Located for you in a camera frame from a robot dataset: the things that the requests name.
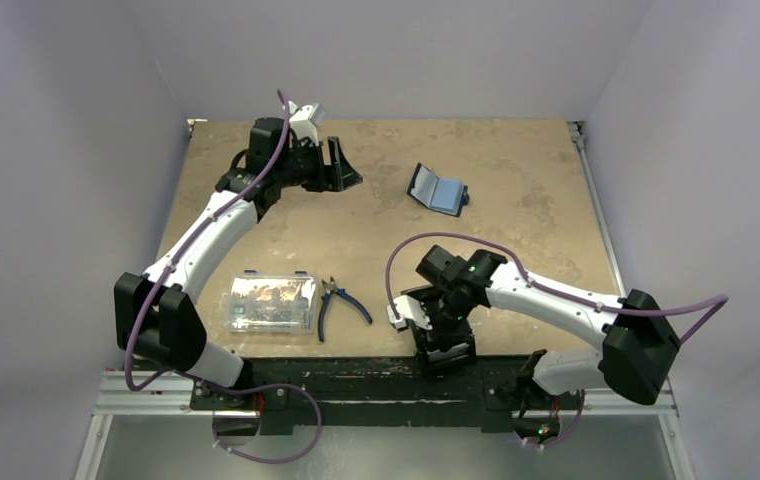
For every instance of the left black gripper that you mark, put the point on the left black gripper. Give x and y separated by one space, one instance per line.
336 177

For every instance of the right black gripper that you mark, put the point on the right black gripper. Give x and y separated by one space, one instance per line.
444 341

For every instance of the black plastic card box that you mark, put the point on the black plastic card box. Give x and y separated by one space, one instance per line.
439 357

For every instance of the blue leather card holder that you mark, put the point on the blue leather card holder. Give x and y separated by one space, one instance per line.
436 193

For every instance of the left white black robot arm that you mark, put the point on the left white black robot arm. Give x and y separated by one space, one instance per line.
155 312

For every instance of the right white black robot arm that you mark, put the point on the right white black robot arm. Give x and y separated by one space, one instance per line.
630 344

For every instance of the clear plastic parts box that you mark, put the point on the clear plastic parts box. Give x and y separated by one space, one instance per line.
281 304

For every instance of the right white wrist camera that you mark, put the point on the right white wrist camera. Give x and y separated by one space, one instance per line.
406 311

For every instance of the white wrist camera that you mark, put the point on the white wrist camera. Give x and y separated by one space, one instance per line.
305 121
406 311

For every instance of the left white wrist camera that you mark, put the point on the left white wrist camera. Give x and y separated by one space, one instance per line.
305 121

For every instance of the black aluminium mounting rail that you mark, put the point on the black aluminium mounting rail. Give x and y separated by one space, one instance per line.
370 392

